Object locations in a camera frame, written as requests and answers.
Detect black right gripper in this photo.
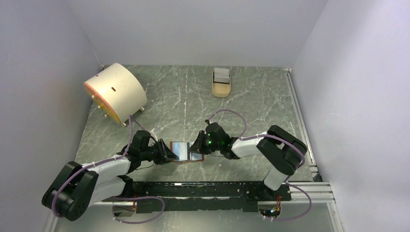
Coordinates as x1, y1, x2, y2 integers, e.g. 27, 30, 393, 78
188, 130, 221, 155

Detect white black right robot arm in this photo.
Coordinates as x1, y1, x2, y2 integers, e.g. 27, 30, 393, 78
188, 122, 308, 200

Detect brown leather card holder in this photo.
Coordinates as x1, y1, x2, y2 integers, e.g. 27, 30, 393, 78
170, 141, 205, 163

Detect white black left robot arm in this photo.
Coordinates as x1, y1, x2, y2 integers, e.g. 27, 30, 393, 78
41, 130, 178, 221

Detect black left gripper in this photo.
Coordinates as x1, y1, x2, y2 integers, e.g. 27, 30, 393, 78
140, 138, 178, 165

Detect beige cylindrical drum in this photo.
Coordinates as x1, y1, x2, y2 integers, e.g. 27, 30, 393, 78
83, 63, 147, 124

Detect white cards in tray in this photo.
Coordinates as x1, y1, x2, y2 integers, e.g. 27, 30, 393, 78
213, 68, 230, 84

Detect beige card tray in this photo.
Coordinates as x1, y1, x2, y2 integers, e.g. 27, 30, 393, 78
212, 76, 231, 98

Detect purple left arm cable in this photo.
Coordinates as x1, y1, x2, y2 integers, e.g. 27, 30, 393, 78
51, 115, 165, 225

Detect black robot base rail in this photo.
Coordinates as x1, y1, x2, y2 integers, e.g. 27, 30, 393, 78
102, 181, 293, 215

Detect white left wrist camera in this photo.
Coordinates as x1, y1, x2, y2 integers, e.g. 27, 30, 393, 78
150, 127, 161, 137

